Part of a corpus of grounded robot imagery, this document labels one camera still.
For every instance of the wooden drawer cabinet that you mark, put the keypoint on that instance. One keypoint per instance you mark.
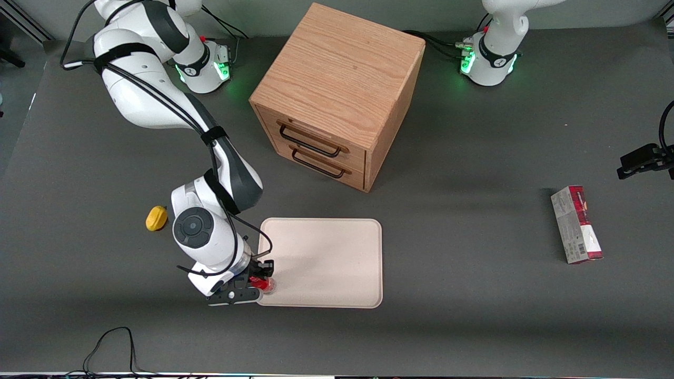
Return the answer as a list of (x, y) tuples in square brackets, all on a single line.
[(337, 79)]

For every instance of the grey and red carton box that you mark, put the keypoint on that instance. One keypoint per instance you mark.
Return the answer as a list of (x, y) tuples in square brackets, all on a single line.
[(576, 226)]

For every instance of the long aluminium frame rail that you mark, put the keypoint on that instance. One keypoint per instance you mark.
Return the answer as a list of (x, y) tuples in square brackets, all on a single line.
[(31, 29)]

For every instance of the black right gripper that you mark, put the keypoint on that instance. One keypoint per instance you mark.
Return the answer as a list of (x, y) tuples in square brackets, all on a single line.
[(261, 268)]

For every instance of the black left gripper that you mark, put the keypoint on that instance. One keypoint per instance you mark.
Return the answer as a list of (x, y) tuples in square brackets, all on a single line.
[(643, 159)]

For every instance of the beige plastic tray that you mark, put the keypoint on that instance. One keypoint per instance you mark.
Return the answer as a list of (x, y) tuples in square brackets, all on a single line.
[(326, 263)]

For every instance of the short aluminium frame rail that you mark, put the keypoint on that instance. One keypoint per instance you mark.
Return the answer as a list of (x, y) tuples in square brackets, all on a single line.
[(667, 21)]

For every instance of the yellow lemon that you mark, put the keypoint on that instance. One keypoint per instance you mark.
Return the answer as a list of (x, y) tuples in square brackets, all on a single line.
[(156, 218)]

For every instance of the red coke bottle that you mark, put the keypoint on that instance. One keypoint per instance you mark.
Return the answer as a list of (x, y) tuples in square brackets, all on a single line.
[(268, 286)]

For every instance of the black stand leg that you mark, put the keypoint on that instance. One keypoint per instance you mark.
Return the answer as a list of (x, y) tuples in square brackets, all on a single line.
[(11, 58)]

